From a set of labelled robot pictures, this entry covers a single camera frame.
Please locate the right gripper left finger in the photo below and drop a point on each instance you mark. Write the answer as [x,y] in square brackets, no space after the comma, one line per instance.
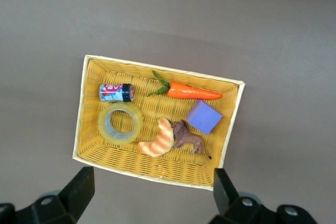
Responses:
[76,195]

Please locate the striped toy croissant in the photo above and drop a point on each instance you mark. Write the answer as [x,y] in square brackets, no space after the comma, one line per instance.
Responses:
[160,142]

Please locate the brown toy lion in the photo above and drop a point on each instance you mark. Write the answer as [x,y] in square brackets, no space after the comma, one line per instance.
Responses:
[193,141]

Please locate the clear yellowish tape roll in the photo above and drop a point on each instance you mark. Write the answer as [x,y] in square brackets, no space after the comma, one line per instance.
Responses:
[103,124]

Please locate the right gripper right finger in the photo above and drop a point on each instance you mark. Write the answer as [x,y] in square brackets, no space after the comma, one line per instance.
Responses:
[225,197]

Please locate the small dark can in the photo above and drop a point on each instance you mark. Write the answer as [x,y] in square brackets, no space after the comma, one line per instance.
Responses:
[115,93]

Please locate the purple foam cube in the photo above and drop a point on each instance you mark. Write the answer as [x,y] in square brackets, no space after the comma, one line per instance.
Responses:
[203,117]

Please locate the orange toy carrot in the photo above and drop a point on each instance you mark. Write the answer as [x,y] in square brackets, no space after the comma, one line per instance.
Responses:
[189,93]

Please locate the yellow woven basket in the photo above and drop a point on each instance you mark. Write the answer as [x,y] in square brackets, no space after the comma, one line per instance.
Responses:
[118,155]

